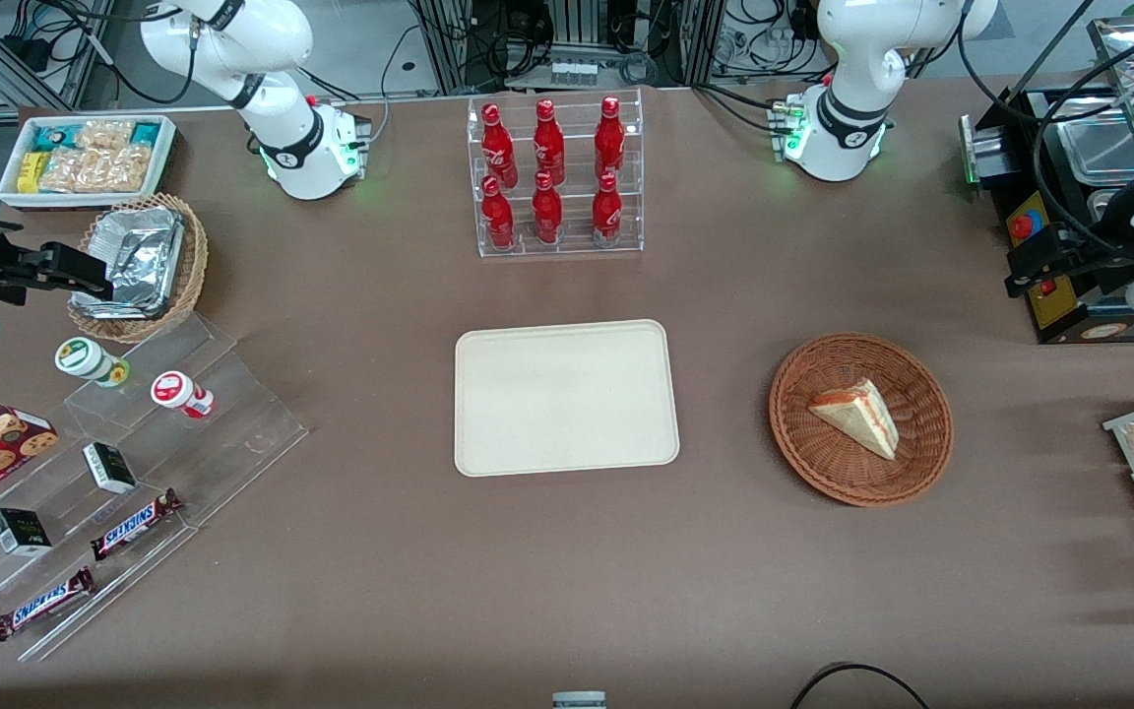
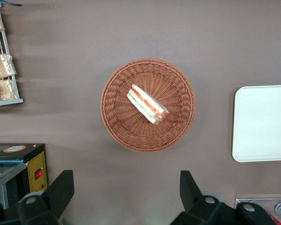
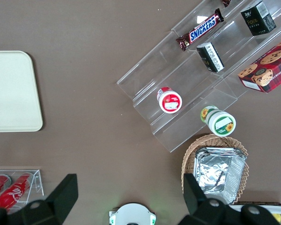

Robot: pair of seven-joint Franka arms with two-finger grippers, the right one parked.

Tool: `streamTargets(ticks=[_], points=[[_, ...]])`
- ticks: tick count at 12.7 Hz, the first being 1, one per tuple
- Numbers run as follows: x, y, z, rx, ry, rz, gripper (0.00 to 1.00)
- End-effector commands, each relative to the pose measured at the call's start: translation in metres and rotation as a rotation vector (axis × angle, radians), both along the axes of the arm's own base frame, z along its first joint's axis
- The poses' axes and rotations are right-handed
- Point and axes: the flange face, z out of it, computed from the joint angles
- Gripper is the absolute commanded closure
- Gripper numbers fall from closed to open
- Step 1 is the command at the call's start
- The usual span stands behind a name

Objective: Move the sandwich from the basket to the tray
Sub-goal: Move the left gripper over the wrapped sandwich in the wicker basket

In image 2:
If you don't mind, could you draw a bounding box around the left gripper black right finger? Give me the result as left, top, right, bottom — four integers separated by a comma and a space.
170, 170, 239, 225

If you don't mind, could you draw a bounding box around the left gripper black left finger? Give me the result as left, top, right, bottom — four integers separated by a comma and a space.
18, 170, 75, 225

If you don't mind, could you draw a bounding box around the triangle sandwich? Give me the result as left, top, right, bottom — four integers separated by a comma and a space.
127, 84, 170, 125

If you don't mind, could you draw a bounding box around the round brown wicker basket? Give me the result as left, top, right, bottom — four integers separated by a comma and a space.
100, 58, 197, 153

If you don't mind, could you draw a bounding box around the cream plastic serving tray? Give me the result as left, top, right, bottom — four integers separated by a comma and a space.
231, 84, 281, 163

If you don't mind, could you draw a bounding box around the black glass food warmer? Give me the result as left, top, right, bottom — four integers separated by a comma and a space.
0, 143, 49, 210

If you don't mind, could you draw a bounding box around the clear acrylic bottle rack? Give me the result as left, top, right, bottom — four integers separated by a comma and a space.
235, 198, 281, 225

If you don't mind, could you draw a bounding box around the grey wire snack rack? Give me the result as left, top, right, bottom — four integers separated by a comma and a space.
0, 4, 24, 108

